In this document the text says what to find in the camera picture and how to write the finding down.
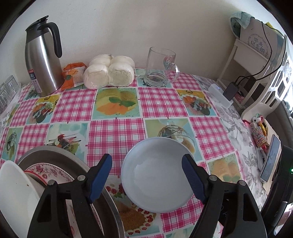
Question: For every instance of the colourful snack packets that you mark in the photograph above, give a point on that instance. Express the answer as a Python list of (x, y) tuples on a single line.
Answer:
[(259, 135)]

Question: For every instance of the orange snack packet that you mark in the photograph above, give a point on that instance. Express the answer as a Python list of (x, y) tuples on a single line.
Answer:
[(73, 76)]

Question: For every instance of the white power strip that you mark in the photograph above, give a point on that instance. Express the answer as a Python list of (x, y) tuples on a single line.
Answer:
[(217, 95)]

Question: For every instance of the black charger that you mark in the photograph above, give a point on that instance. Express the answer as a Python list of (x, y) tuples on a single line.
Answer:
[(230, 91)]

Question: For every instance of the grey floral tablecloth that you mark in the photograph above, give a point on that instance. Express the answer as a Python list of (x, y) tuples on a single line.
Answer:
[(240, 137)]

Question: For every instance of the stainless steel basin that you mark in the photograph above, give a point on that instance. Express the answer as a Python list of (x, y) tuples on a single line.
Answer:
[(45, 153)]

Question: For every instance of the white slotted plastic chair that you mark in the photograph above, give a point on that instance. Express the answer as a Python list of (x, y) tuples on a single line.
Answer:
[(267, 96)]

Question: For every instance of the small drinking glass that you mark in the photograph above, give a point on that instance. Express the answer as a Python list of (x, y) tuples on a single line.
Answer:
[(2, 96), (12, 83)]

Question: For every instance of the clear glass mug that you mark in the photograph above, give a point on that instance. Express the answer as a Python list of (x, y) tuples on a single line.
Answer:
[(158, 66)]

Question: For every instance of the white square bowl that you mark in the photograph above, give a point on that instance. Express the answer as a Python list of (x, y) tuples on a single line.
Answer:
[(16, 194)]

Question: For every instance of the white serving tray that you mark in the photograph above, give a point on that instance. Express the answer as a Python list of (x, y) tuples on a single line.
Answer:
[(11, 103)]

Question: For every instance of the smartphone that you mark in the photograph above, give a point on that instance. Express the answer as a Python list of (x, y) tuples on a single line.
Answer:
[(271, 158)]

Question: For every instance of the small white bowl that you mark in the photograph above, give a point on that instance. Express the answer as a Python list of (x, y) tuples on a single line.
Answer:
[(155, 174)]

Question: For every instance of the bag of steamed buns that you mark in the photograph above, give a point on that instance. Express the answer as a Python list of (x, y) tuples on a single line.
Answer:
[(107, 71)]

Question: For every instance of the white shelf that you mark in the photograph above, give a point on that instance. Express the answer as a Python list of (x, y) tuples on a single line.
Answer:
[(242, 55)]

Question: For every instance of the grey printed album box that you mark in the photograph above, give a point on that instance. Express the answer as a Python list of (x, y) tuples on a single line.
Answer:
[(256, 39)]

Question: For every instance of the teal cloth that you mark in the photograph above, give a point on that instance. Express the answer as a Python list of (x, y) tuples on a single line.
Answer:
[(242, 19)]

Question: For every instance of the stainless steel thermos jug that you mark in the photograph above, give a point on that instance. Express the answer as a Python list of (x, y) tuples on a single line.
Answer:
[(43, 59)]

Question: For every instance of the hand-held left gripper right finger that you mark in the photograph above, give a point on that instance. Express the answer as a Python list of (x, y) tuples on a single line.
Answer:
[(193, 180)]

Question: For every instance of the round floral rim plate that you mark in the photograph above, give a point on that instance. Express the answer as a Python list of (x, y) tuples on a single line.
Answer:
[(59, 171)]

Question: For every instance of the pink checked tablecloth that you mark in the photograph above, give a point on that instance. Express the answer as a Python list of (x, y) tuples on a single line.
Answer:
[(114, 132)]

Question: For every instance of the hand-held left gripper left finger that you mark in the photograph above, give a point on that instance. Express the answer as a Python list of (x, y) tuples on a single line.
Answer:
[(100, 180)]

